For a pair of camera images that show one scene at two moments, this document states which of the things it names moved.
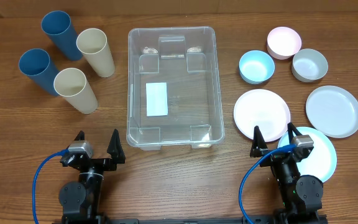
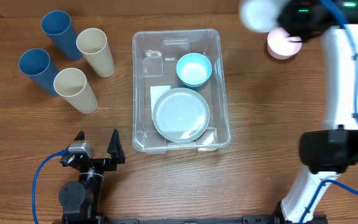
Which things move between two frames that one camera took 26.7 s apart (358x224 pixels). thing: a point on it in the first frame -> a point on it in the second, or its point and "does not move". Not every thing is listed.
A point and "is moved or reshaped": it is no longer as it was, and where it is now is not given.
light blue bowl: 256,67 -> 194,69
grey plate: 334,111 is moved or reshaped
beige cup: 71,84 does not move
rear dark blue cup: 56,25 does not move
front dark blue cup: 35,63 does not move
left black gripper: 117,155 does not move
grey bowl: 309,65 -> 260,15
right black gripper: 258,143 -> 284,16
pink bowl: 283,43 does not move
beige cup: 92,43 does not move
